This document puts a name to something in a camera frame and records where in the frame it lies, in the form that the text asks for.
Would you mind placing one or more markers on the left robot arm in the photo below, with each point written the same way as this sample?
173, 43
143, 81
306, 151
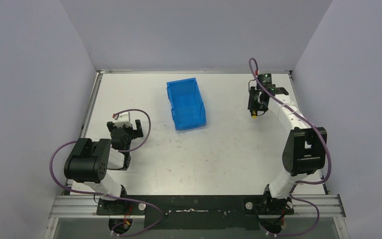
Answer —
90, 161

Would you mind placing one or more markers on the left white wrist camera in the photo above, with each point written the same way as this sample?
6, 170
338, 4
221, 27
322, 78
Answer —
122, 119

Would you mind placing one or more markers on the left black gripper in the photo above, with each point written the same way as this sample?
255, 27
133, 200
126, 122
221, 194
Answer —
131, 132

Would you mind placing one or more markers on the blue plastic bin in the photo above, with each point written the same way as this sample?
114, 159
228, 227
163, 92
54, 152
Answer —
187, 106

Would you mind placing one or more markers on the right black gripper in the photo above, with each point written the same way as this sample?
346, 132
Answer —
252, 105

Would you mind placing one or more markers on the aluminium front rail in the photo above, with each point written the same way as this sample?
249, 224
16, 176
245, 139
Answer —
76, 206

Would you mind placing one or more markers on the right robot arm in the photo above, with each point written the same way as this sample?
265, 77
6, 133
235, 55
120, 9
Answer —
303, 152

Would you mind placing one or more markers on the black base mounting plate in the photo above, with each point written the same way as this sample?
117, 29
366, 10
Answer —
199, 212

